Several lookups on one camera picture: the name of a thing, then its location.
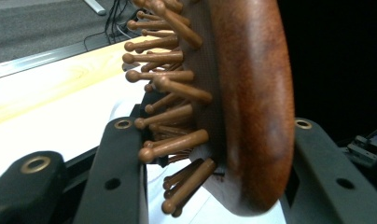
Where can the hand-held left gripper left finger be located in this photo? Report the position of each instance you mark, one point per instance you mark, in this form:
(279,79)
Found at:
(115,161)

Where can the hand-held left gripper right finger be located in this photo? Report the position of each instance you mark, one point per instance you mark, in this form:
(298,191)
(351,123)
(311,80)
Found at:
(326,180)

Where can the wooden paddle hairbrush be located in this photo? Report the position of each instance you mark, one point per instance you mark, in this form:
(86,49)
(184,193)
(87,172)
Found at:
(252,102)

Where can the dark grey device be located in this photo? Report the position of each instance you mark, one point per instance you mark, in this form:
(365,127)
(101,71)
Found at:
(364,149)

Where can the silver metal bar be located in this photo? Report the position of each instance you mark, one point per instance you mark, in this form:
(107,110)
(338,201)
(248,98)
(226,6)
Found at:
(95,6)

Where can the aluminium table edge rail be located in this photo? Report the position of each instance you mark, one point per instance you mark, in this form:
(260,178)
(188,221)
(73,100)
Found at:
(37,60)

